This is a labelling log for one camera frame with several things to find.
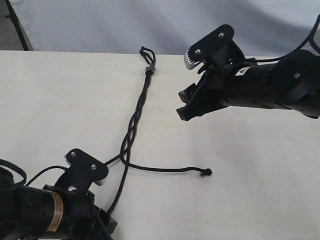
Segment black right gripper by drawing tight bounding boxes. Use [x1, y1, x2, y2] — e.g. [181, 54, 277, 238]
[176, 67, 232, 121]

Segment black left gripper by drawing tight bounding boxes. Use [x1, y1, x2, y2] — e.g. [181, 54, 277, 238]
[62, 189, 118, 240]

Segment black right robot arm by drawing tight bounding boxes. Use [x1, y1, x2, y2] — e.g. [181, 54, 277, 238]
[176, 50, 320, 121]

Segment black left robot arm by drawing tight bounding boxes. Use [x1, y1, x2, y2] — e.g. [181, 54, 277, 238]
[0, 167, 118, 240]

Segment grey backdrop cloth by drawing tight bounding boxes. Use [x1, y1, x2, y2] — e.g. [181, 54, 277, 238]
[11, 0, 320, 57]

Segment black backdrop stand pole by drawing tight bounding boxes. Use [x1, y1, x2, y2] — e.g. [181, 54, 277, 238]
[4, 0, 34, 51]

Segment clear adhesive tape piece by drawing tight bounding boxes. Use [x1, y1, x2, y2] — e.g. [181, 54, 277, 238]
[144, 64, 156, 74]

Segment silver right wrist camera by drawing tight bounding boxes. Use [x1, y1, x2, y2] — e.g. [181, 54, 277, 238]
[183, 24, 245, 70]

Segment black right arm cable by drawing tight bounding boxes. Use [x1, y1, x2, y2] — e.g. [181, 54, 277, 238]
[254, 13, 320, 63]

